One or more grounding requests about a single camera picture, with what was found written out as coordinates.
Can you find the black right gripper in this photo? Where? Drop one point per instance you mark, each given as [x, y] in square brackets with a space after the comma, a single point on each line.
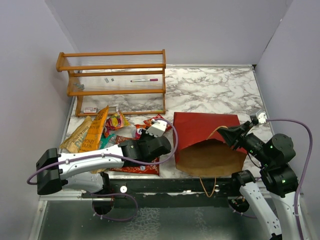
[237, 134]

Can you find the red paper bag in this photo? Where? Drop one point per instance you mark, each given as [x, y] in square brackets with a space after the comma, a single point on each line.
[201, 150]

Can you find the red snack bag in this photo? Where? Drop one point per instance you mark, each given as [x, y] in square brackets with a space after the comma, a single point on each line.
[142, 169]

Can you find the colourful candy packet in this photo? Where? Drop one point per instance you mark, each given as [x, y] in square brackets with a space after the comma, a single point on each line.
[115, 122]

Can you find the teal snack packet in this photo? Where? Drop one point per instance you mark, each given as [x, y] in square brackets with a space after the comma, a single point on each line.
[106, 142]

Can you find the orange honey dijon chips bag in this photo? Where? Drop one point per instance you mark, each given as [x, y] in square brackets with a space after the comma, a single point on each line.
[92, 140]

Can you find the gold chips bag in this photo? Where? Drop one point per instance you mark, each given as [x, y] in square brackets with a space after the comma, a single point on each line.
[73, 143]

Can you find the orange Japanese rice cracker bag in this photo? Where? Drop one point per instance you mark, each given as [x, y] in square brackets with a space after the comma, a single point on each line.
[150, 121]

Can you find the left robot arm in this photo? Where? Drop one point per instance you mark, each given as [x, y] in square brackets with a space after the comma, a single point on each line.
[56, 171]

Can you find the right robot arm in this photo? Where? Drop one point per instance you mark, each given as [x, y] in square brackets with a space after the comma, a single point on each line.
[286, 221]

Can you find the white pink marker pen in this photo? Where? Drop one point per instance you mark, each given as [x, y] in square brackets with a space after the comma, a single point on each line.
[144, 80]

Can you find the wooden three-tier shelf rack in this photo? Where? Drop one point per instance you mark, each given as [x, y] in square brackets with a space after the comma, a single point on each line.
[133, 98]

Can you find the red white small box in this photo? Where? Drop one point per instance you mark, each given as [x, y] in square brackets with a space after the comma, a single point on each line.
[90, 110]

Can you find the small grey clip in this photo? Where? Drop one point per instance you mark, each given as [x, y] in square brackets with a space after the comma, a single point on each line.
[79, 86]

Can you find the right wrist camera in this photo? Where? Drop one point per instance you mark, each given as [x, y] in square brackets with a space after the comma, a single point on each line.
[259, 117]

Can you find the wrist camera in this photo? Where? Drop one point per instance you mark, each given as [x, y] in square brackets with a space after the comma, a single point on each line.
[157, 129]
[259, 117]

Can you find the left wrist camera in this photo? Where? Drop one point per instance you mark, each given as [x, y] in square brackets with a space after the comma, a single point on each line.
[157, 129]

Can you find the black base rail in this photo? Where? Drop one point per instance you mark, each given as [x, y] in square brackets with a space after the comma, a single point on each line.
[178, 192]

